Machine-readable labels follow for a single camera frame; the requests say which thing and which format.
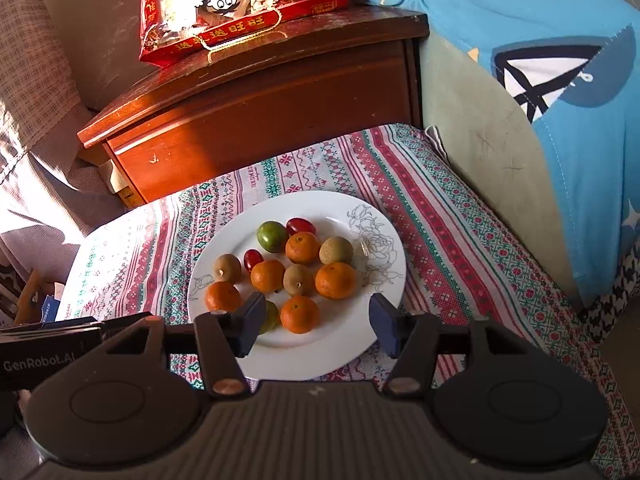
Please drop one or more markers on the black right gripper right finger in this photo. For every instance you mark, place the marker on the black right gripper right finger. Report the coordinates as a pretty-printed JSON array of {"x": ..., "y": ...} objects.
[{"x": 493, "y": 395}]

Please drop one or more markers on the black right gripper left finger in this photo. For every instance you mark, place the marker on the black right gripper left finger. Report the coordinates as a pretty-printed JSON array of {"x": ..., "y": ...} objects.
[{"x": 142, "y": 391}]

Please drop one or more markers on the orange tangerine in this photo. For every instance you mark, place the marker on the orange tangerine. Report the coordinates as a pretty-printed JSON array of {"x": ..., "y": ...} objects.
[
  {"x": 222, "y": 296},
  {"x": 267, "y": 276},
  {"x": 336, "y": 281},
  {"x": 299, "y": 315},
  {"x": 303, "y": 248}
]

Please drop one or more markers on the green lime large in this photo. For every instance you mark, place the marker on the green lime large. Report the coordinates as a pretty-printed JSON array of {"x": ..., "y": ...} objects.
[{"x": 272, "y": 317}]

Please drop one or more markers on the brown kiwi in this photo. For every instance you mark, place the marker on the brown kiwi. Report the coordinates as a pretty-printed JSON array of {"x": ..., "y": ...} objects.
[
  {"x": 336, "y": 249},
  {"x": 228, "y": 269},
  {"x": 298, "y": 280}
]

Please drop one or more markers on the red cherry tomato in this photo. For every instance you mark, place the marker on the red cherry tomato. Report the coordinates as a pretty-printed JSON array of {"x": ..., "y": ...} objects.
[
  {"x": 251, "y": 259},
  {"x": 299, "y": 225}
]

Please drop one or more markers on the green tomato small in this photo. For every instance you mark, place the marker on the green tomato small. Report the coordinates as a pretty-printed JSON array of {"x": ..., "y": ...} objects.
[{"x": 272, "y": 236}]

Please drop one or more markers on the blue small box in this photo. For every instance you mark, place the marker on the blue small box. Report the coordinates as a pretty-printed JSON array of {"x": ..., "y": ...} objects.
[{"x": 49, "y": 309}]

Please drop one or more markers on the striped patterned tablecloth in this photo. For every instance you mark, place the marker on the striped patterned tablecloth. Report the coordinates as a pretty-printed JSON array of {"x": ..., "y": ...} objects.
[{"x": 461, "y": 260}]

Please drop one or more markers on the white floral ceramic plate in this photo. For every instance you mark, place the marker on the white floral ceramic plate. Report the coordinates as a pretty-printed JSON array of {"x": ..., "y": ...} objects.
[{"x": 344, "y": 331}]

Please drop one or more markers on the cardboard box beside nightstand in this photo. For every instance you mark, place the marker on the cardboard box beside nightstand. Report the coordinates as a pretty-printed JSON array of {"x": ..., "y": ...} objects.
[{"x": 118, "y": 185}]

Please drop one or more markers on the checked beige curtain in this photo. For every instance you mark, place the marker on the checked beige curtain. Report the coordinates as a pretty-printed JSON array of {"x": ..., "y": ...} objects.
[{"x": 51, "y": 200}]

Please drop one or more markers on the brown wooden nightstand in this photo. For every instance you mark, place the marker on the brown wooden nightstand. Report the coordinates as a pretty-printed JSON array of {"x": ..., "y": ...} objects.
[{"x": 304, "y": 82}]

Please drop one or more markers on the green grey sofa cushion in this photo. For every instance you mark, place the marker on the green grey sofa cushion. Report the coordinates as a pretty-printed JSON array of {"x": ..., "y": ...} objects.
[{"x": 493, "y": 147}]

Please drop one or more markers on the blue cartoon shirt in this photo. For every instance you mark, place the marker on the blue cartoon shirt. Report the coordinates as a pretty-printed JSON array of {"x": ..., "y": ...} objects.
[{"x": 572, "y": 66}]

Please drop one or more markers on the red snack gift bag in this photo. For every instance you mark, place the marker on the red snack gift bag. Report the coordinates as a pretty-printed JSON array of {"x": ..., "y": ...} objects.
[{"x": 173, "y": 29}]

